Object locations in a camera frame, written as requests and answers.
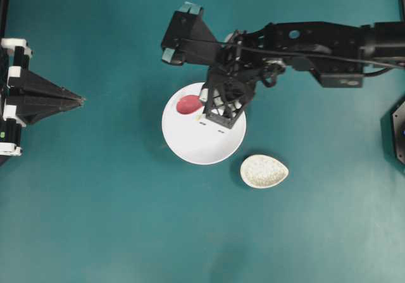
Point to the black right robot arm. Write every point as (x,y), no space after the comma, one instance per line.
(337,56)

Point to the pink ceramic spoon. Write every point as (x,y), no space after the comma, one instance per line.
(188,104)

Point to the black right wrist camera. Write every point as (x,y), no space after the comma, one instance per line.
(188,39)

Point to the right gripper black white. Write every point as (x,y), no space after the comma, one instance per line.
(225,97)

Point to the white round bowl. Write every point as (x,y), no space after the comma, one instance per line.
(200,142)

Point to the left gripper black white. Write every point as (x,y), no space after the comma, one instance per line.
(17,111)

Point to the black left frame rail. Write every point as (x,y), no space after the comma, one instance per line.
(4,4)

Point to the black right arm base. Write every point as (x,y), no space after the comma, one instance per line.
(392,132)

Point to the speckled cream spoon rest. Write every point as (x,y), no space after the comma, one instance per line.
(261,171)

